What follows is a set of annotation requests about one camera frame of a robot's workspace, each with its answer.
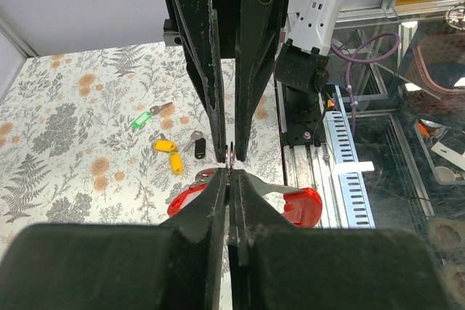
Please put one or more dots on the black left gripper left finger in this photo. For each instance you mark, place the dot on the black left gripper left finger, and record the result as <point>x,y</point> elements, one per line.
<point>172,265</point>

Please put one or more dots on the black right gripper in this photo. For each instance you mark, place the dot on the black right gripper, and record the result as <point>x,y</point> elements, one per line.
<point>253,27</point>

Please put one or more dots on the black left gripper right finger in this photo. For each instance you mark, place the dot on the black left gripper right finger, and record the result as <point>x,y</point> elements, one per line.
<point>276,265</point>

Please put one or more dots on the red keyring fob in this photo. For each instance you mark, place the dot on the red keyring fob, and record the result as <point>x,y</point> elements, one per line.
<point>303,206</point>

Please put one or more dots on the red key tag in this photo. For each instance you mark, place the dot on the red key tag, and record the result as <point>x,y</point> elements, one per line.
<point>202,178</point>

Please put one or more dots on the metal keyring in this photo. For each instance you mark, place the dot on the metal keyring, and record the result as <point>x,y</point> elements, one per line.
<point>229,158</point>

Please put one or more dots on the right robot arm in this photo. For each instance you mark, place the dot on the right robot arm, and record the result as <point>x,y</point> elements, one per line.
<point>300,61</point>

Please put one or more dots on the yellow key tag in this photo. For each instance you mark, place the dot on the yellow key tag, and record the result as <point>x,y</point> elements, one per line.
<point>164,145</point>
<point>176,163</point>

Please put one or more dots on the silver key under tags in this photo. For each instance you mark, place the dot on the silver key under tags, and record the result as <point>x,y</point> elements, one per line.
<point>195,136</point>

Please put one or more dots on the silver key black head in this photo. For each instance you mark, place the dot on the silver key black head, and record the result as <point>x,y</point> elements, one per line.
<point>155,110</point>

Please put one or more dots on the green key tag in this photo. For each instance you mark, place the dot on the green key tag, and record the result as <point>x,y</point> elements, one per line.
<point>141,120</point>

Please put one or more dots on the slotted cable duct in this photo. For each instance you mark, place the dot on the slotted cable duct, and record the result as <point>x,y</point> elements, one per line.
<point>346,171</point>

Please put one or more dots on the aluminium front rail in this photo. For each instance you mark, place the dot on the aluminium front rail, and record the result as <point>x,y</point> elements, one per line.
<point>307,166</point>

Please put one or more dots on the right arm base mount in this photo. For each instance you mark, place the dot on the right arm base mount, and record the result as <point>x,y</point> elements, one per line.
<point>303,113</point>

